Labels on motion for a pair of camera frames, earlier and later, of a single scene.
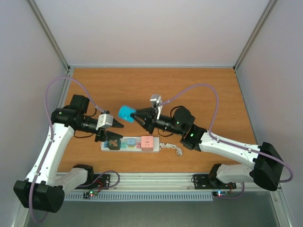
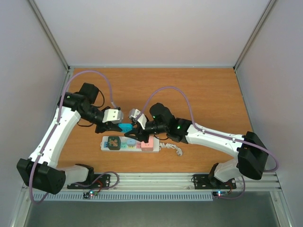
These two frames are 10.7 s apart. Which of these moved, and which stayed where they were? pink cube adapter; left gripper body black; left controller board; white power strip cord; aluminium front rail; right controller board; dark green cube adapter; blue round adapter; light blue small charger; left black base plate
Moved: left gripper body black; blue round adapter
Stayed: white power strip cord; left black base plate; dark green cube adapter; aluminium front rail; light blue small charger; left controller board; pink cube adapter; right controller board
